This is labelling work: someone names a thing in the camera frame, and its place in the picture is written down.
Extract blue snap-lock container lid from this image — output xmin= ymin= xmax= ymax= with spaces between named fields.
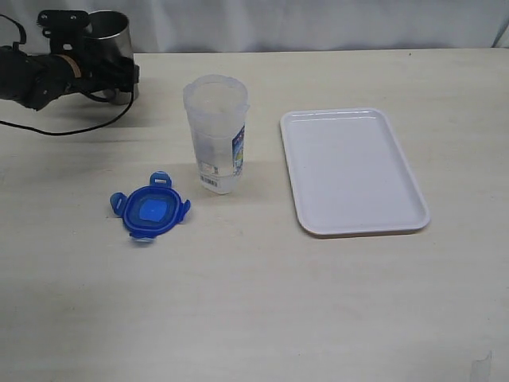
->
xmin=110 ymin=171 xmax=192 ymax=246

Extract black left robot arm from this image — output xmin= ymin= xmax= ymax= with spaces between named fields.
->
xmin=1 ymin=44 xmax=140 ymax=111

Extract white rectangular plastic tray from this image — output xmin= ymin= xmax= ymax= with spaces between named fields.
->
xmin=280 ymin=107 xmax=430 ymax=236

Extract stainless steel tumbler cup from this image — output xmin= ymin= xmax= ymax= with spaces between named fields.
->
xmin=84 ymin=10 xmax=138 ymax=105

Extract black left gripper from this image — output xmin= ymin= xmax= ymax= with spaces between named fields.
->
xmin=49 ymin=37 xmax=140 ymax=98

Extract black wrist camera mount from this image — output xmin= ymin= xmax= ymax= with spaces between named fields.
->
xmin=37 ymin=10 xmax=90 ymax=54

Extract clear plastic tall container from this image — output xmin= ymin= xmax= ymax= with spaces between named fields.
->
xmin=183 ymin=75 xmax=250 ymax=195

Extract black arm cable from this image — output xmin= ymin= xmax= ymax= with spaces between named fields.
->
xmin=0 ymin=14 xmax=135 ymax=137

